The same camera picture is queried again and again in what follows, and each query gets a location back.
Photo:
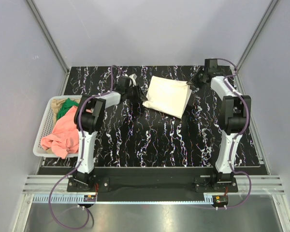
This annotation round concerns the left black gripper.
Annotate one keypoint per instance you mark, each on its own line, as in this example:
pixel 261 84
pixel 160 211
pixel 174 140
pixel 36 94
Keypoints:
pixel 139 97

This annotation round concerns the white plastic laundry basket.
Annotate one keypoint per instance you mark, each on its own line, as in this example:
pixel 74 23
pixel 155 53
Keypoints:
pixel 46 126

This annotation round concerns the beige t shirt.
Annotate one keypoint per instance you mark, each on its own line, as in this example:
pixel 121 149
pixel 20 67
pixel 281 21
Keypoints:
pixel 69 117

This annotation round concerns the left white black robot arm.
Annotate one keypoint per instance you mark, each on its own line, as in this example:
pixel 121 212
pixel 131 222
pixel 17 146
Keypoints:
pixel 89 119

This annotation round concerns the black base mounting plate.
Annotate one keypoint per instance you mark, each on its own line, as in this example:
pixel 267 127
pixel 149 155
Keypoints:
pixel 166 193

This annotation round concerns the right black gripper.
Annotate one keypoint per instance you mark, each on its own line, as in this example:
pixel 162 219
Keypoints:
pixel 193 80

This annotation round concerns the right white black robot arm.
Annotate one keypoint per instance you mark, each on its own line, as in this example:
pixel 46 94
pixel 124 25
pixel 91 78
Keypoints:
pixel 233 119

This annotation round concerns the left aluminium frame post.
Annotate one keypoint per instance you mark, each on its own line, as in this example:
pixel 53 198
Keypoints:
pixel 42 25

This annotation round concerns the left small circuit board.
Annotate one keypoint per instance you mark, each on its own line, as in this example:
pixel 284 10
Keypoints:
pixel 90 198

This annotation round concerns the small circuit board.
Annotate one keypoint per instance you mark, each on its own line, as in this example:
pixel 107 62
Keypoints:
pixel 90 198
pixel 221 199

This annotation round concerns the green t shirt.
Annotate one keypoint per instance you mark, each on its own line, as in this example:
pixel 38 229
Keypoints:
pixel 66 106

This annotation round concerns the aluminium frame post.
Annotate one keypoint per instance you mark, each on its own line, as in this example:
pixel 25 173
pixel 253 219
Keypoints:
pixel 42 25
pixel 257 32

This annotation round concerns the right small circuit board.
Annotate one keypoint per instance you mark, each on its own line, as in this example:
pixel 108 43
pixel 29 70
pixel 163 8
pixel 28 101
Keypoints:
pixel 221 199

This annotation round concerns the right aluminium frame post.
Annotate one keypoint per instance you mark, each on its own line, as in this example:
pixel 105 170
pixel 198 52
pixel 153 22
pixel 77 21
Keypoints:
pixel 257 32

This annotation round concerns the salmon pink t shirt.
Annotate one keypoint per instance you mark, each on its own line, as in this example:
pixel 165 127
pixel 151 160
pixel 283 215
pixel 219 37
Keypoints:
pixel 66 139

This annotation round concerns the cream white t shirt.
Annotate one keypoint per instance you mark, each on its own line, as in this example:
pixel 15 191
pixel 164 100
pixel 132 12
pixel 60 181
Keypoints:
pixel 168 96

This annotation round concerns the aluminium front rail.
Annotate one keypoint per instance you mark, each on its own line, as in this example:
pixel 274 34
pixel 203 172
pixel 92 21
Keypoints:
pixel 260 184

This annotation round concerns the white slotted cable duct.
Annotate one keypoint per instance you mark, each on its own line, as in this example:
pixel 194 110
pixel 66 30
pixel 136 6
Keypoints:
pixel 60 198

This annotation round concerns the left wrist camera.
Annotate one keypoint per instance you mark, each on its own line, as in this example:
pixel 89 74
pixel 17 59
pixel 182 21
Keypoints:
pixel 133 79

